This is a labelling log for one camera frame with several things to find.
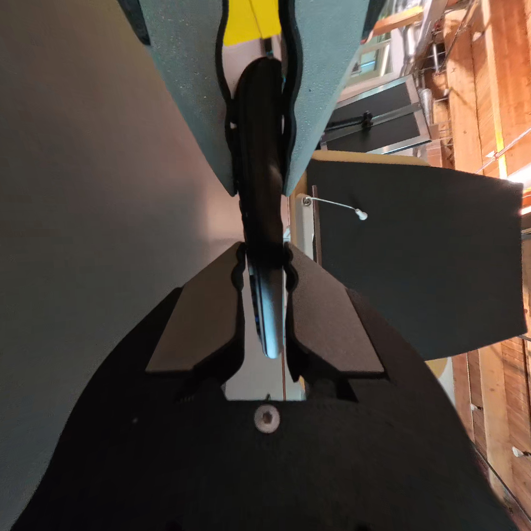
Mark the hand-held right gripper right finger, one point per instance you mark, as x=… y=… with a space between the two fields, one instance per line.
x=332 y=327

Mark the black board with wooden frame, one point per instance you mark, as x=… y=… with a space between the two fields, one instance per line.
x=415 y=257

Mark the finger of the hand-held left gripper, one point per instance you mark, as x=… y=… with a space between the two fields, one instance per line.
x=323 y=49
x=186 y=62

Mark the yellow box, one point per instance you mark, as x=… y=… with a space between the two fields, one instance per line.
x=244 y=20

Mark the black framed double panel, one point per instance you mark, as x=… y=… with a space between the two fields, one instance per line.
x=373 y=124

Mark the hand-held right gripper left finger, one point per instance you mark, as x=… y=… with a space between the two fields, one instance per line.
x=195 y=327

